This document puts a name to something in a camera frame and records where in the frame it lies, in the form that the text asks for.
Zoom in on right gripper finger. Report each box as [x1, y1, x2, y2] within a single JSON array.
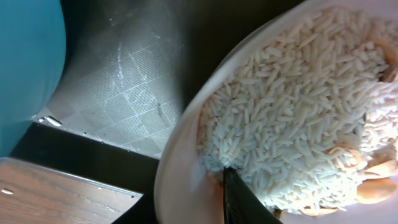
[[223, 168, 282, 224]]

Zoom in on white pink bowl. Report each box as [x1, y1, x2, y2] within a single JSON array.
[[154, 1, 397, 223]]

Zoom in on rice and food scraps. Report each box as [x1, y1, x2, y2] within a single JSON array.
[[196, 7, 397, 215]]

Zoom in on light blue bowl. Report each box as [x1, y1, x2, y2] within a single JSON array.
[[1, 0, 66, 157]]

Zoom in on dark brown serving tray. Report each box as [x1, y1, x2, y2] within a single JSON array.
[[1, 0, 297, 223]]

